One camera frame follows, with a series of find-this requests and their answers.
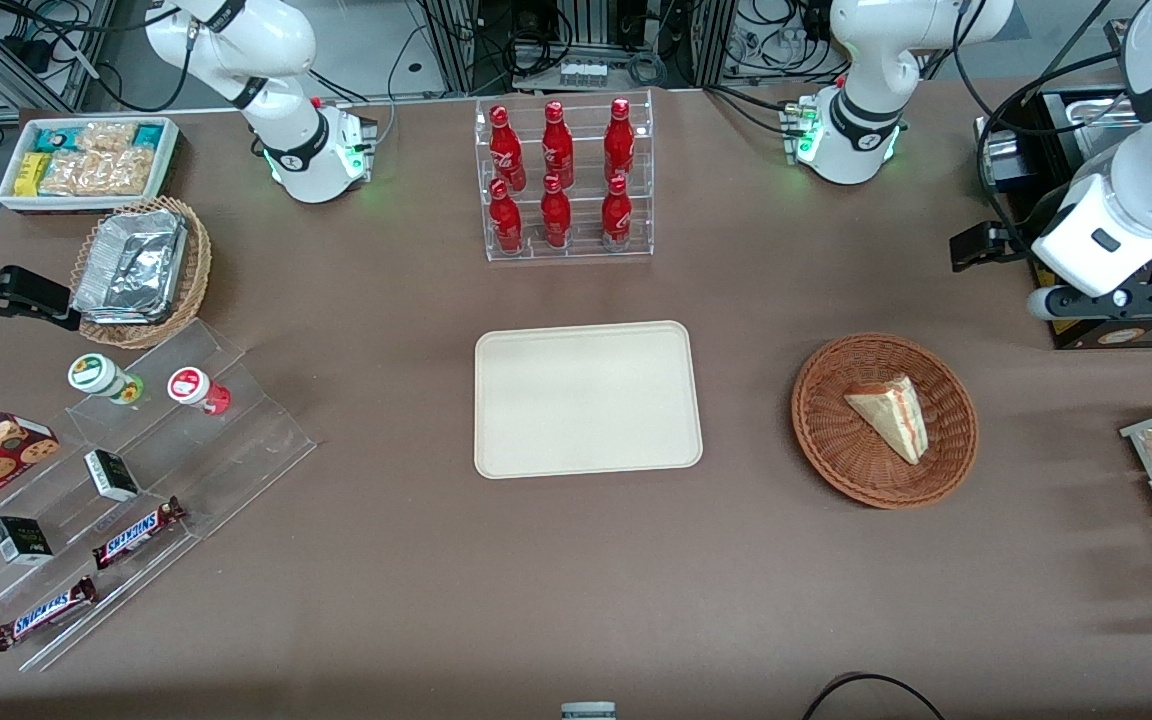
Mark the small black box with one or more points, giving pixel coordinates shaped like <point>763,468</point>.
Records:
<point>21,541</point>
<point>112,476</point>

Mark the white snack bin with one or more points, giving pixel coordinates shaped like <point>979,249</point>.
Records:
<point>11,195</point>

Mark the aluminium foil container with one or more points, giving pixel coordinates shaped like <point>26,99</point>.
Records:
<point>131,265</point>

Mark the round brown wicker basket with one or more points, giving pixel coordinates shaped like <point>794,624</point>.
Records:
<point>831,450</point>

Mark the yellow snack packet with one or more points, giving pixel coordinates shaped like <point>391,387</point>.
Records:
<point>31,175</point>

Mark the triangular sandwich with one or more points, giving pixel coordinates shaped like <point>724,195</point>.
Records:
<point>891,415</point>

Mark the aluminium frame rack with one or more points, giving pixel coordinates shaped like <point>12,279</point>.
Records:
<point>26,80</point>
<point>586,20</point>

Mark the Snickers chocolate bar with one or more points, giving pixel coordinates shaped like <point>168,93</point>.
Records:
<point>44,613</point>
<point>136,533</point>

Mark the clear bag of crackers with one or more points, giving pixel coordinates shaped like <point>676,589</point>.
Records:
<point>106,137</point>
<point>101,172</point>

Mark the clear acrylic stepped shelf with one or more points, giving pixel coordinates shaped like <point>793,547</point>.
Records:
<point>236,440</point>

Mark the white power strip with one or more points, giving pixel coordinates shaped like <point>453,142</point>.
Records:
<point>583,72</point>

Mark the silver metal box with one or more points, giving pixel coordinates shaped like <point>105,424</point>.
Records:
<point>998,160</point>

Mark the clear acrylic bottle rack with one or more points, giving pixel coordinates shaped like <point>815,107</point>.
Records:
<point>581,250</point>

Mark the oval brown wicker basket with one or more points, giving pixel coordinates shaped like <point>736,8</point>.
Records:
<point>196,270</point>

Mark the green label small bottle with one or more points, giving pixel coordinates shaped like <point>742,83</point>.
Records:
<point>96,375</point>

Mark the cream rectangular tray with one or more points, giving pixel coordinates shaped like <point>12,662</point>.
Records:
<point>586,400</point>

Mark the red cola bottle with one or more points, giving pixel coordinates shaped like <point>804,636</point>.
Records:
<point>556,218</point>
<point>619,140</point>
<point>506,220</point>
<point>504,145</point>
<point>617,216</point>
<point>557,145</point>

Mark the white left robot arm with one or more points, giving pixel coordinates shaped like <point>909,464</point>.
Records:
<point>856,60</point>

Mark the red label small bottle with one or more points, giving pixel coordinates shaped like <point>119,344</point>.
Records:
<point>191,387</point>

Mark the small grey device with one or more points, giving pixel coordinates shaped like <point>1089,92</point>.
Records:
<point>588,711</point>

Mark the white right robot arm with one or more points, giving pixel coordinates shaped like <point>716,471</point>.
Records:
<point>266,50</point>

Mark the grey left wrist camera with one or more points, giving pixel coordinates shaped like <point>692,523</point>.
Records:
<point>1039,303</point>

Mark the teal snack packet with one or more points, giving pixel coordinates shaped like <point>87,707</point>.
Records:
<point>149,136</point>
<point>54,140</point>

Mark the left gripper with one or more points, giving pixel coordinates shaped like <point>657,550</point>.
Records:
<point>1014,244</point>

